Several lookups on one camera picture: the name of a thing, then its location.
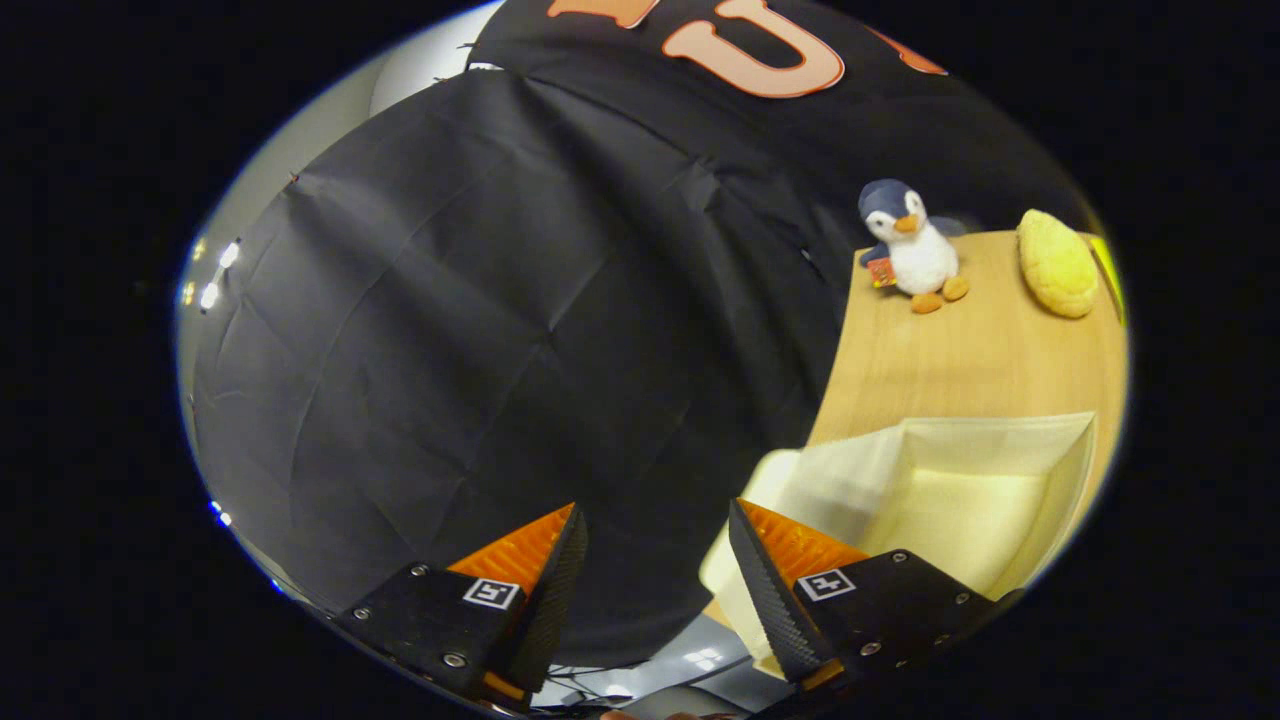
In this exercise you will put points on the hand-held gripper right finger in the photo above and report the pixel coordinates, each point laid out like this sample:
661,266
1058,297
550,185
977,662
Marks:
770,600

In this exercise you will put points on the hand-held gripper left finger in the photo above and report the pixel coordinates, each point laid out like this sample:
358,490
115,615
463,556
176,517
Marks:
555,600

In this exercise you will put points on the beige fabric storage box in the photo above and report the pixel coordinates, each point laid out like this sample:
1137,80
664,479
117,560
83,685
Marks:
950,500

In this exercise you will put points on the penguin plush toy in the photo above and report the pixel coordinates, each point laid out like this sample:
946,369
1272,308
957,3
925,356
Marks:
920,255

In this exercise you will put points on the yellow round plush toy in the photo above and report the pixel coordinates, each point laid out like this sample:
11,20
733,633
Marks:
1055,265

